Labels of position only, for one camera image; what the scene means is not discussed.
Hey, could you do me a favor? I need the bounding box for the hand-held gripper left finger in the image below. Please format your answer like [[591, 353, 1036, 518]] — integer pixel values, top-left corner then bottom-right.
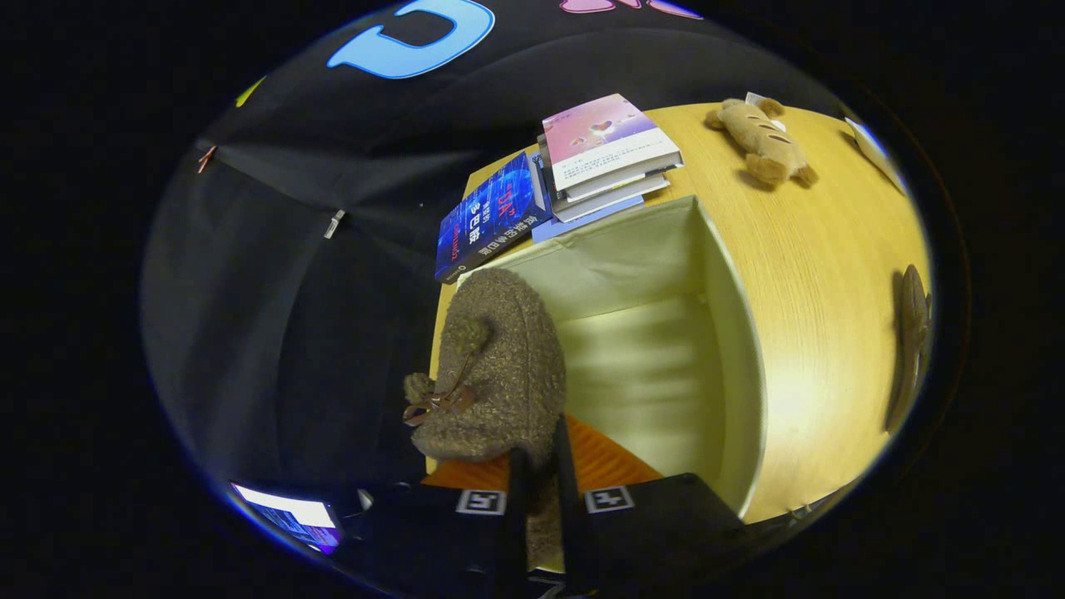
[[333, 449, 529, 596]]

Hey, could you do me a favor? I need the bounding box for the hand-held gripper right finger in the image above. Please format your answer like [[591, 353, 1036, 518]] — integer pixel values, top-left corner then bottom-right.
[[553, 413, 750, 593]]

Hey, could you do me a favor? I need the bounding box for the brown fluffy shoe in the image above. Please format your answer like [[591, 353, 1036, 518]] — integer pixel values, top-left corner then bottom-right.
[[884, 265, 933, 433], [404, 266, 568, 575]]

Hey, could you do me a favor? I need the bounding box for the cream fabric storage box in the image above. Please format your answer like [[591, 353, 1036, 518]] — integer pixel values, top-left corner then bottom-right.
[[456, 196, 766, 527]]

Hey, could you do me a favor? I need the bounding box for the open laptop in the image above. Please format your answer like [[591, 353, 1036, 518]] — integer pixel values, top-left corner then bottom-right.
[[230, 483, 342, 556]]

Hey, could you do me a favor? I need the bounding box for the light blue book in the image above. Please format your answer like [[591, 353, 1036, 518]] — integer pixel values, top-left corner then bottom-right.
[[531, 193, 646, 245]]

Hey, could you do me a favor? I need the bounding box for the dark blue book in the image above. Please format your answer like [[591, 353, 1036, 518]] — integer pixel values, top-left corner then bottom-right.
[[434, 151, 552, 285]]

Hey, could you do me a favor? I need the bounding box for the grey book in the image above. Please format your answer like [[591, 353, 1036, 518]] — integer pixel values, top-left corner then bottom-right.
[[545, 171, 671, 224]]

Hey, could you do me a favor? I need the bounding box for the pink cover book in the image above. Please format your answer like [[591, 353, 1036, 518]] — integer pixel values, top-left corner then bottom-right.
[[541, 93, 685, 194]]

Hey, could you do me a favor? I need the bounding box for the brown bread plush toy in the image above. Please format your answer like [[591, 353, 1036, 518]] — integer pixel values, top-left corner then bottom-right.
[[706, 97, 818, 187]]

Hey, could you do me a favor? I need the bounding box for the white plush toy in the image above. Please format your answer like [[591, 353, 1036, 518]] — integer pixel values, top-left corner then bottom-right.
[[845, 116, 908, 196]]

